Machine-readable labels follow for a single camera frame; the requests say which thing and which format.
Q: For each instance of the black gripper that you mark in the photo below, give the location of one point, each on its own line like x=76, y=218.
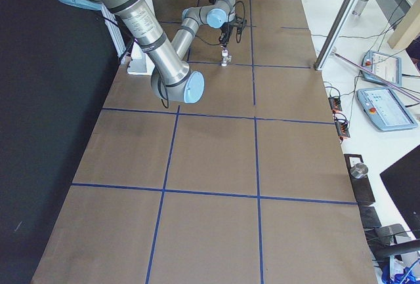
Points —
x=226, y=31

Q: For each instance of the far teach pendant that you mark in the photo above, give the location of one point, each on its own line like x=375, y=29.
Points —
x=383, y=65

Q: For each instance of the black control box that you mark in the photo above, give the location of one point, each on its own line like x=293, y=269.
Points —
x=361, y=186

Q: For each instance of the metal cup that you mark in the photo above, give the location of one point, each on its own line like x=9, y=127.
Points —
x=359, y=170

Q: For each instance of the teach pendant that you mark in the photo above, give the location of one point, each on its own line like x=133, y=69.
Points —
x=385, y=110
x=383, y=65

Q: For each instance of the near teach pendant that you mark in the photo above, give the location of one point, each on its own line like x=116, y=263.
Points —
x=385, y=110

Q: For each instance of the aluminium frame post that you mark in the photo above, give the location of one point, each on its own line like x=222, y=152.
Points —
x=333, y=35

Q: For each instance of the white pedestal column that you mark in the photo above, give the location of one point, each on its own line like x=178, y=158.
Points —
x=140, y=63

